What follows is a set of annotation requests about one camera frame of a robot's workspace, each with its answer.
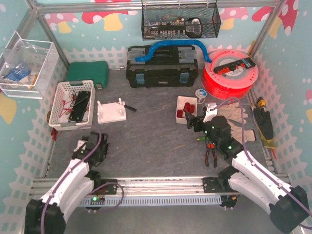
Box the green hand tool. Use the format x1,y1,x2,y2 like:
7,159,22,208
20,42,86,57
196,136,209,142

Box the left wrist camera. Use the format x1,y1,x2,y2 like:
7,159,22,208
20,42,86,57
73,140,87,152

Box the black device in basket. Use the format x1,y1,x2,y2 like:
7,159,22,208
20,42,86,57
69,91,91,122

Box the white spring box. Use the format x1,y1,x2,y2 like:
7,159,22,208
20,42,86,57
175,96,197,124

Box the red filament spool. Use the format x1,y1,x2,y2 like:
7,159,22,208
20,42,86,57
201,49,259,100

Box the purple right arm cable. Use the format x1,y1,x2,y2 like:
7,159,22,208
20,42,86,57
211,97,312,229

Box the grey slotted cable duct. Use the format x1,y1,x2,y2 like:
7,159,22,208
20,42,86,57
78,195,222,208

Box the black power strip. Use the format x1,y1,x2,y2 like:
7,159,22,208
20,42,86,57
213,57,256,75

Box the white perforated basket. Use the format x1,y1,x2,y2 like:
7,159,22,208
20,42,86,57
49,80,96,131

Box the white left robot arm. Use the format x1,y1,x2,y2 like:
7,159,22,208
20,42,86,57
24,131,109,234

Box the white work glove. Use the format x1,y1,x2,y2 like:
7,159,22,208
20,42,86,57
228,120,256,144
217,102,248,124

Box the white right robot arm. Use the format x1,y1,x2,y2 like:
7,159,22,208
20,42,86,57
185,112,312,234

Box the lower white work glove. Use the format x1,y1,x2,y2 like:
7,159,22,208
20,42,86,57
228,120,256,144

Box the red spring middle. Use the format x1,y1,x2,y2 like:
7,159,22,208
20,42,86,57
183,102,190,112

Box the solder wire spool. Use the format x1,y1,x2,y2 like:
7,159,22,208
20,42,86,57
195,89,207,104

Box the upper white work glove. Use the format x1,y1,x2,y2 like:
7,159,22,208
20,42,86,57
217,102,248,124

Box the clear acrylic box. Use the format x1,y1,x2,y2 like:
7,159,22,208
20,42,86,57
0,32,59,99

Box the black yellow rubber glove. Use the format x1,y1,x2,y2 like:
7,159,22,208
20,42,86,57
253,107,276,149

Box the black toolbox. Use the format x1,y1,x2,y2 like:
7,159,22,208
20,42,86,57
126,45,198,88

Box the white peg fixture base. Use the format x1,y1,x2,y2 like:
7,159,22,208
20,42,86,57
97,98,127,124

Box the green plastic case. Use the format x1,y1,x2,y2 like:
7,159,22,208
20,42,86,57
66,61,109,89

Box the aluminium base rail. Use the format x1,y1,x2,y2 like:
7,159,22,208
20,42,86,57
30,176,291,195

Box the red spring left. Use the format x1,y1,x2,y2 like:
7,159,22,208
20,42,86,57
176,110,183,118

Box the black wire mesh basket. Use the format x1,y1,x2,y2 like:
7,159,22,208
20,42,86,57
141,3,221,40

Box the large red spring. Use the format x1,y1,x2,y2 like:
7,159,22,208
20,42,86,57
189,105,195,114

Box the blue corrugated hose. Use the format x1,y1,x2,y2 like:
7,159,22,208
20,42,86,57
136,39,212,64

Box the blue white glove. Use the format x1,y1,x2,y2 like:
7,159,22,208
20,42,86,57
4,64,31,84

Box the orange black pliers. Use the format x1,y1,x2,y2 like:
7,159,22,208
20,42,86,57
204,143,218,168

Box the black handled screwdriver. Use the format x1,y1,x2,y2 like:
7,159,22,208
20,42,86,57
115,102,137,112

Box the yellow black tool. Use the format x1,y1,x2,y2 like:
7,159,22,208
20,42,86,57
250,97,266,109

